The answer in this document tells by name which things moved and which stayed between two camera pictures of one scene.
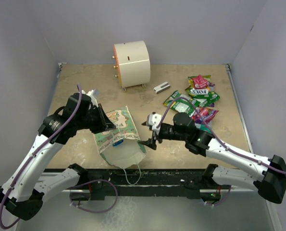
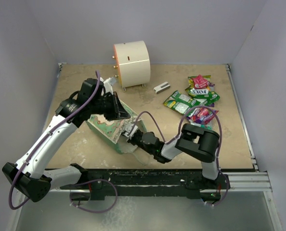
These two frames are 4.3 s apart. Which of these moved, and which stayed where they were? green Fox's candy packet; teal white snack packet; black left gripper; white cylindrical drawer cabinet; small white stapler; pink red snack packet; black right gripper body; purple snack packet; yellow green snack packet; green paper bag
Moved: green Fox's candy packet; black right gripper body; black left gripper; green paper bag
Stayed: small white stapler; yellow green snack packet; white cylindrical drawer cabinet; purple snack packet; teal white snack packet; pink red snack packet
